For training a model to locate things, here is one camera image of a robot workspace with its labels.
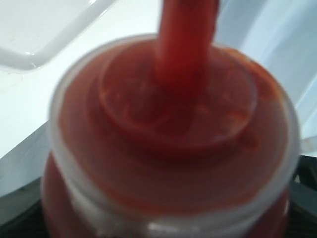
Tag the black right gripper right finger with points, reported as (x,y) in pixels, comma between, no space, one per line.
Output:
(302,221)

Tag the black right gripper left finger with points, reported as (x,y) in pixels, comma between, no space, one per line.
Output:
(21,213)

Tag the red sauce squeeze bottle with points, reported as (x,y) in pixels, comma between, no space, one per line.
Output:
(170,136)

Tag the white rectangular plastic tray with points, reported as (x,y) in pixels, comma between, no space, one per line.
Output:
(33,32)

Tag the grey backdrop cloth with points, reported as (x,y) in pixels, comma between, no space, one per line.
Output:
(282,36)

